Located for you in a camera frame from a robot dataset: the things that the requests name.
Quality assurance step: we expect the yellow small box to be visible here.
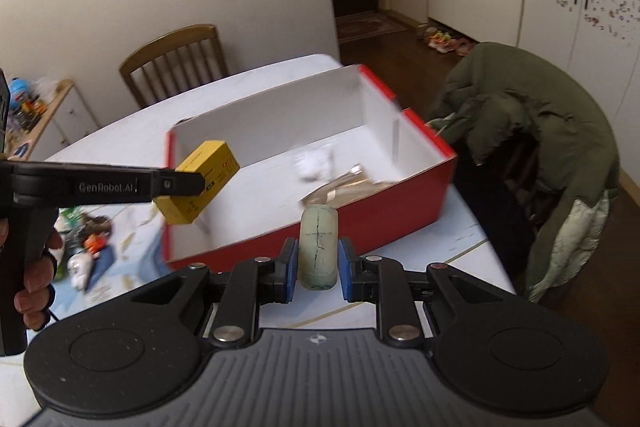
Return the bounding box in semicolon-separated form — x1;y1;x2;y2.
154;140;240;225

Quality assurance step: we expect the red and white cardboard box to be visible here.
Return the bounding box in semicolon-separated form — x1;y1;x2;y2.
163;65;456;271

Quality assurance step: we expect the left hand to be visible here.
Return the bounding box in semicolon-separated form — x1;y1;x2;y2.
13;228;63;332

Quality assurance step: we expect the green haired doll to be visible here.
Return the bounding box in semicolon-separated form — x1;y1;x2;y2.
54;207;116;293

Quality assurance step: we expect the bag of white beads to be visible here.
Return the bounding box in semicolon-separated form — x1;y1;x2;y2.
294;145;333;182

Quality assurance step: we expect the brown wooden chair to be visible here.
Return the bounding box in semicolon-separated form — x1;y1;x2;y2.
119;24;230;108

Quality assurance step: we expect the pale green cylinder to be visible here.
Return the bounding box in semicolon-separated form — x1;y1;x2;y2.
298;205;338;291

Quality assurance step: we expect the row of shoes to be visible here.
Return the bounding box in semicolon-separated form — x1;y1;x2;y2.
423;27;475;56

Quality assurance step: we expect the olive green jacket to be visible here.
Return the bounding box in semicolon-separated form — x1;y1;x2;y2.
425;42;620;303

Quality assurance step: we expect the orange red keychain toy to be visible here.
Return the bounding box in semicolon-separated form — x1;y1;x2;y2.
80;232;110;259

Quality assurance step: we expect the white side drawer cabinet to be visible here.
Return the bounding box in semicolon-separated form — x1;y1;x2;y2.
6;79;100;161

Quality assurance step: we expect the gold foil packet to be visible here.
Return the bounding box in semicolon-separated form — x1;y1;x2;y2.
300;164;395;209

